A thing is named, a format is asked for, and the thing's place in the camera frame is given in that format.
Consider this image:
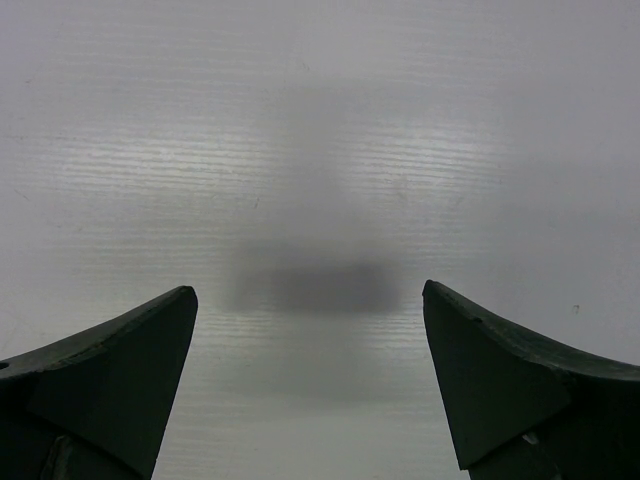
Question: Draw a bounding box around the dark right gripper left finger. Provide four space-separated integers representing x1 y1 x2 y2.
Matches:
1 286 198 479

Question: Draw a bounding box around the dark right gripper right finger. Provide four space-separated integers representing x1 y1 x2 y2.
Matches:
423 280 639 479

